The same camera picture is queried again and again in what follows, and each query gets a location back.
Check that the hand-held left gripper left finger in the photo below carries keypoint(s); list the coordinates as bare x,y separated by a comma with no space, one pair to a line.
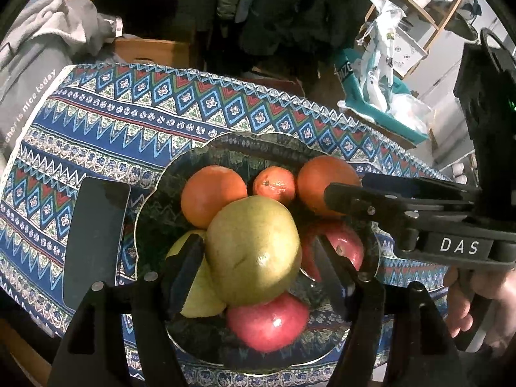
186,270

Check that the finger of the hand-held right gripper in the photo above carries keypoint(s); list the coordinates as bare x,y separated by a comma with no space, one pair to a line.
407,185
363,201

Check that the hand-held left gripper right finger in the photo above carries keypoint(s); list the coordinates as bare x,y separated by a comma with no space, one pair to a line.
331,274

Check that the red apple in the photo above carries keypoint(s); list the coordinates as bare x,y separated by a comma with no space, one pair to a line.
268,322
342,246

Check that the yellow-green apple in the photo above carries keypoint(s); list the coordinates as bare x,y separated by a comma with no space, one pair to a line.
201,302

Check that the orange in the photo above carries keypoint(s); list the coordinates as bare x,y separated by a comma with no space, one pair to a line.
211,197
322,181

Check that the yellow-green pear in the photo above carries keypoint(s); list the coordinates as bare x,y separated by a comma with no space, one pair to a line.
254,250

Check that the small tangerine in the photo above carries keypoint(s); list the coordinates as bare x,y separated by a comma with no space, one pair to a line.
276,185

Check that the scalloped glass plate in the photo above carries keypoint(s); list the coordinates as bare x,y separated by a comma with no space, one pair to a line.
242,145

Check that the person's right hand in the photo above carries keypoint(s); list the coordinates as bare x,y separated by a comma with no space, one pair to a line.
455,302

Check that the white plastic bag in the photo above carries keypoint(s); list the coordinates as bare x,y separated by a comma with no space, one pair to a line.
381,60

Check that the wooden shelf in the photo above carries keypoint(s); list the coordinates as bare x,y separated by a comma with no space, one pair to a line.
437,20

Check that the patterned blue tablecloth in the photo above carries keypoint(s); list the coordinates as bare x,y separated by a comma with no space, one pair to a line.
100,129

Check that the dark jacket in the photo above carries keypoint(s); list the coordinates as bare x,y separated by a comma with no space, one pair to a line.
282,16

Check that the grey hoodie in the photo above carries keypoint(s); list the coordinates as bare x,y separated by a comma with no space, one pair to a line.
32,60

